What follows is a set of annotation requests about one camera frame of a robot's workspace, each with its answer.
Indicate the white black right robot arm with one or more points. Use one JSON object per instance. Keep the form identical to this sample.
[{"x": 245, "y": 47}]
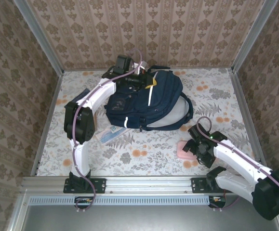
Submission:
[{"x": 240, "y": 160}]

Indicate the aluminium front rail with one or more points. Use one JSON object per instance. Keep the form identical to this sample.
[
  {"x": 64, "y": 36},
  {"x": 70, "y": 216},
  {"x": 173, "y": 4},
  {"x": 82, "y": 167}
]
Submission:
[{"x": 149, "y": 184}]

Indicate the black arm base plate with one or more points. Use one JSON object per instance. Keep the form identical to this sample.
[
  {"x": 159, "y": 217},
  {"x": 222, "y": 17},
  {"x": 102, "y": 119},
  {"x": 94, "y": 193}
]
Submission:
[
  {"x": 98, "y": 185},
  {"x": 199, "y": 185}
]

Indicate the floral tablecloth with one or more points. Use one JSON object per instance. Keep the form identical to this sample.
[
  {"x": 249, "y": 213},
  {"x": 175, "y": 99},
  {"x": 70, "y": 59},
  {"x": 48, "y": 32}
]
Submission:
[{"x": 141, "y": 156}]

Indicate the brown cardboard notebook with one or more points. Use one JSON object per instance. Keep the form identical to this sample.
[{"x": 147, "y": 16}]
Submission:
[{"x": 95, "y": 121}]

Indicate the grey metal sheet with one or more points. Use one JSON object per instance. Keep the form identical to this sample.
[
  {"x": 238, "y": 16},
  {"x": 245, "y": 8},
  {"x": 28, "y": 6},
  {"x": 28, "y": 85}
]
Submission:
[{"x": 141, "y": 219}]

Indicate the navy blue backpack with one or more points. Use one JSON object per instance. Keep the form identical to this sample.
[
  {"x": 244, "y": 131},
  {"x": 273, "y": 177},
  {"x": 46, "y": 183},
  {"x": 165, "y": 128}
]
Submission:
[{"x": 163, "y": 96}]

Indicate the pink pencil case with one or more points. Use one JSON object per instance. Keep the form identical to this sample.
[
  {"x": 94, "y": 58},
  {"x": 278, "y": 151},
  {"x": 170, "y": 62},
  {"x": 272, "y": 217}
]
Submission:
[{"x": 180, "y": 150}]

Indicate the aluminium side rail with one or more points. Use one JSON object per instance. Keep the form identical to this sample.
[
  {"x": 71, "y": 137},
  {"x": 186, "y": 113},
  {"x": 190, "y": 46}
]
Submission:
[
  {"x": 241, "y": 96},
  {"x": 54, "y": 93}
]

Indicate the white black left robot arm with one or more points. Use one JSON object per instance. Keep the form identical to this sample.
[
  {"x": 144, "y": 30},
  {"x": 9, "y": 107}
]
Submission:
[{"x": 79, "y": 154}]

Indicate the aluminium corner post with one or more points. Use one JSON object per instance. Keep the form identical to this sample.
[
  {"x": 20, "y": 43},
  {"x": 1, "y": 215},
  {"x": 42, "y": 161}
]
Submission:
[
  {"x": 253, "y": 36},
  {"x": 42, "y": 41}
]

